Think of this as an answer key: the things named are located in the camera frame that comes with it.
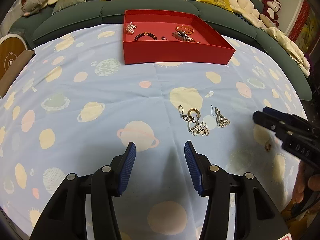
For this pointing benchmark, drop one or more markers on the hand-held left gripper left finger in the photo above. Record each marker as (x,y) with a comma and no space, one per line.
(126,170)

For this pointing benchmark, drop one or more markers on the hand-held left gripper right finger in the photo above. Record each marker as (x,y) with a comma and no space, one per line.
(193,167)

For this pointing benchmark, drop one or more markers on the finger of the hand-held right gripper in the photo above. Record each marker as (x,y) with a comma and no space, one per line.
(280,115)
(265,121)

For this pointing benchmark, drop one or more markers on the silver flower drop earring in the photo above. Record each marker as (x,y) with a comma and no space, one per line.
(222,123)
(200,130)

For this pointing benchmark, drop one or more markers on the gold hoop earring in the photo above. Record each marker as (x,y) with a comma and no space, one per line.
(190,112)

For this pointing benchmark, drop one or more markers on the red cardboard box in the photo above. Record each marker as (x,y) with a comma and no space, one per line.
(175,52)

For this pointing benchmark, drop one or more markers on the silver wristwatch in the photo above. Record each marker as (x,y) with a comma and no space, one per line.
(181,35)

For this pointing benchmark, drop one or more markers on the person's right hand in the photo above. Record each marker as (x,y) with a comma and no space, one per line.
(301,180)

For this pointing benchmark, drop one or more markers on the cream quilted cloth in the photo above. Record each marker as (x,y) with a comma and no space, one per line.
(287,45)

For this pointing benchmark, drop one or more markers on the red-brown monkey plush toy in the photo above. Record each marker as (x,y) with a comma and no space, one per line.
(271,7)

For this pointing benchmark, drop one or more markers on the white flower-shaped cushion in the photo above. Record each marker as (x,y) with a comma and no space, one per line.
(243,7)

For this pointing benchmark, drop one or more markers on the brown cardboard sheet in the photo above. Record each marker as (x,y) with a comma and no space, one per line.
(15,72)

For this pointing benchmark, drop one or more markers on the green sofa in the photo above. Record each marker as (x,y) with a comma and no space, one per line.
(82,17)

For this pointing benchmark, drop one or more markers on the grey pig plush toy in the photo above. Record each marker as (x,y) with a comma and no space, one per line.
(35,1)

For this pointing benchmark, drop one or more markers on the red wall hanging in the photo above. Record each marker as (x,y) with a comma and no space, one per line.
(301,17)

